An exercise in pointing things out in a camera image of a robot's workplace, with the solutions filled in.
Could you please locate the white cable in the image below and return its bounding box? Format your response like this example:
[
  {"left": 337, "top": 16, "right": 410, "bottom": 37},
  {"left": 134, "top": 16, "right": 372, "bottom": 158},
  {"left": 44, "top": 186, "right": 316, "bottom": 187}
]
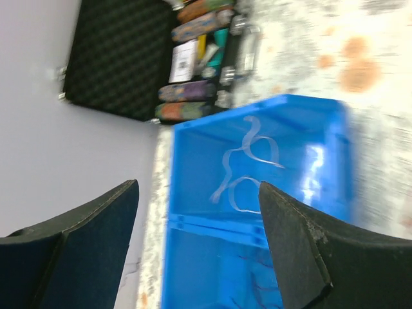
[{"left": 209, "top": 115, "right": 286, "bottom": 214}]

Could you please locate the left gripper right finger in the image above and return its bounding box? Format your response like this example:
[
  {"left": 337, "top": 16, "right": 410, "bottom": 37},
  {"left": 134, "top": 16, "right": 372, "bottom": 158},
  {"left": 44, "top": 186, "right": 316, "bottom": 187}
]
[{"left": 259, "top": 182, "right": 411, "bottom": 308}]

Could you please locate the blue three-compartment bin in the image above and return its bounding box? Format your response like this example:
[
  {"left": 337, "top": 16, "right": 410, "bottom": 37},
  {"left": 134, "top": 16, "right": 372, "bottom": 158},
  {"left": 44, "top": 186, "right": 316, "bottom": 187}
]
[{"left": 161, "top": 95, "right": 353, "bottom": 308}]

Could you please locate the black poker chip case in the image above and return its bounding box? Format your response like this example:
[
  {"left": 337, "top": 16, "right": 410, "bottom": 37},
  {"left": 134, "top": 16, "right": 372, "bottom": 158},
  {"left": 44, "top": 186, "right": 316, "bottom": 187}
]
[{"left": 56, "top": 1, "right": 261, "bottom": 124}]

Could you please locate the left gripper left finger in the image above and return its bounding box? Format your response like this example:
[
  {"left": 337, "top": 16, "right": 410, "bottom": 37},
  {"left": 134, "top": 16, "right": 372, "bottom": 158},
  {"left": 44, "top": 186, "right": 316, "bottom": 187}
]
[{"left": 1, "top": 180, "right": 139, "bottom": 308}]

